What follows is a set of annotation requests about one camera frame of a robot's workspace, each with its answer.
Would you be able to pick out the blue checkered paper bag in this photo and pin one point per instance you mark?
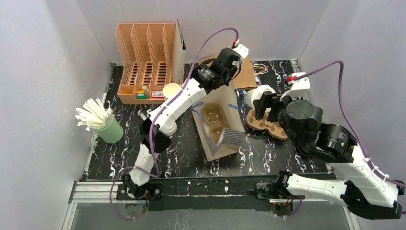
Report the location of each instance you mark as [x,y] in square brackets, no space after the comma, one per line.
[231,138]

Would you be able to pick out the red sugar packet box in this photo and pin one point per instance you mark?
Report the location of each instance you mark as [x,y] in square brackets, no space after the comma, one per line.
[157,95]

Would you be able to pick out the green yellow packets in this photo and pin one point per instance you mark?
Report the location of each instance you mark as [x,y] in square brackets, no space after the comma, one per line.
[143,93]

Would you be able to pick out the colourful bag handles bundle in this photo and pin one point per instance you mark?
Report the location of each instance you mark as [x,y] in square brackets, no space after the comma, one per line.
[259,69]

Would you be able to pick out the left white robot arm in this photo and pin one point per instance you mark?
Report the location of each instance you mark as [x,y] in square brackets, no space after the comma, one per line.
[158,125]

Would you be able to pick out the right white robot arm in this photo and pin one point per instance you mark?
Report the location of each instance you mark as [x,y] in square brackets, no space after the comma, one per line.
[360,190]

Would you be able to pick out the brown kraft paper bags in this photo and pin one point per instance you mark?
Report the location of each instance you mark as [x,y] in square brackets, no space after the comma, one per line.
[243,79]

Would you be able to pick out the green cup of straws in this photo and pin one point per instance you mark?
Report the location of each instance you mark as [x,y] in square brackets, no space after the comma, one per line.
[94,116]

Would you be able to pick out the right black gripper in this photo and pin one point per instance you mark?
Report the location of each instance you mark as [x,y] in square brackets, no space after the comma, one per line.
[265,105]

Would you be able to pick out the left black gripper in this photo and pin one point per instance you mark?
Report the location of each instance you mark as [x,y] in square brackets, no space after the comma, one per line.
[226,70]

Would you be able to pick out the brown pulp cup carrier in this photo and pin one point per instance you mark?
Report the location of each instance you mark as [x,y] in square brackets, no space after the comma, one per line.
[273,128]

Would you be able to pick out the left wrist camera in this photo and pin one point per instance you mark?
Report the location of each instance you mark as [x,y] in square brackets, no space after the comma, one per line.
[240,49]

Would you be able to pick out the stack of white cup lids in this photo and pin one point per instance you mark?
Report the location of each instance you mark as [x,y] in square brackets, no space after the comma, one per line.
[171,129]

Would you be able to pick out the stack of white paper cups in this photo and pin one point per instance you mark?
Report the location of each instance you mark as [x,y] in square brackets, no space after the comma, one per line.
[170,90]

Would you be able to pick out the orange plastic file rack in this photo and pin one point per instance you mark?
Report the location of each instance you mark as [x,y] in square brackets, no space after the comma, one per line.
[146,53]

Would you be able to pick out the grey folder in rack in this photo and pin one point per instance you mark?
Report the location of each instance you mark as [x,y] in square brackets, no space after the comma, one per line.
[178,55]

